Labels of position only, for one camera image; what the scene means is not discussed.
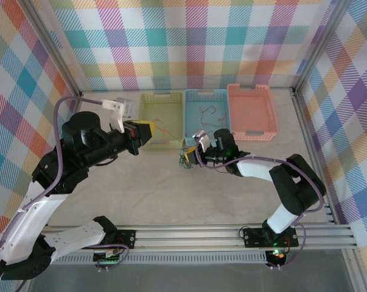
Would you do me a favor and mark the thin red cable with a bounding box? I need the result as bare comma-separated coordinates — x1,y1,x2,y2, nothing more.
200,105,229,127

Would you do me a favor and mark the thin green cable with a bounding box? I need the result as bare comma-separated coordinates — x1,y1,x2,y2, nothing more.
177,148,199,169

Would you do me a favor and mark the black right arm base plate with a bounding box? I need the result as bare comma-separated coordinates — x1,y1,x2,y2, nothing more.
242,226,299,248

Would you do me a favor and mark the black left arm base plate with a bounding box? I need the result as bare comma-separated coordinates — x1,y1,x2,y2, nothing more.
110,229,137,250

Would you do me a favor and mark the aluminium left frame post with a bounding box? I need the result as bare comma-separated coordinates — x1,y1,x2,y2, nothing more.
24,0,84,101

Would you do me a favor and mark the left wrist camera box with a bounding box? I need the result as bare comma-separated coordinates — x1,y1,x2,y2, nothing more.
100,97,136,134

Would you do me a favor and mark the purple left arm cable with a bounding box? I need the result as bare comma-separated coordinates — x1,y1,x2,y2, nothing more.
0,96,131,292

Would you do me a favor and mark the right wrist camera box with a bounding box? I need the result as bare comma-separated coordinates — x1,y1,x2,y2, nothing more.
192,130,214,153

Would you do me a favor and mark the left controller board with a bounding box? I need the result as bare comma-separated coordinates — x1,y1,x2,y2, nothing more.
93,249,122,264

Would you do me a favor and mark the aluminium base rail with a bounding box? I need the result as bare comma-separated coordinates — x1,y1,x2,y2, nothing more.
43,223,359,252

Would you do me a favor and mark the pink plastic basket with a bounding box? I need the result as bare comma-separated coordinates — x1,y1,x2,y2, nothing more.
227,83,279,142

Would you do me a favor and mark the grey slotted cable duct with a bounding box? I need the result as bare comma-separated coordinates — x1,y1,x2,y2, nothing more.
54,254,269,265

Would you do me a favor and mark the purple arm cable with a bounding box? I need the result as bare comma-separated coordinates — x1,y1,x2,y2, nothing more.
0,96,131,292
194,133,326,270

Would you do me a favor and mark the blue plastic basket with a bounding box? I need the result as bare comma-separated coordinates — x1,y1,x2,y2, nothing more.
183,89,232,146

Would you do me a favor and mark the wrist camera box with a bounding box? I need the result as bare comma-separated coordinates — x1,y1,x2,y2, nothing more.
100,97,136,134
192,130,214,153

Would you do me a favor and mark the aluminium right frame post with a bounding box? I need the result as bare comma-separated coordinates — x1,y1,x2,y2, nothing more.
291,0,348,97

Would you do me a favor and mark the green plastic basket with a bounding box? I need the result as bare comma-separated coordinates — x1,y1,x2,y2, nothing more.
139,92,184,150

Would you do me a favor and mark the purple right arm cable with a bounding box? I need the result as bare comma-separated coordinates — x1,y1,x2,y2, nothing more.
194,133,326,270

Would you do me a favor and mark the aluminium frame post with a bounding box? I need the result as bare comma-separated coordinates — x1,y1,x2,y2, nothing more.
24,0,84,101
291,0,348,97

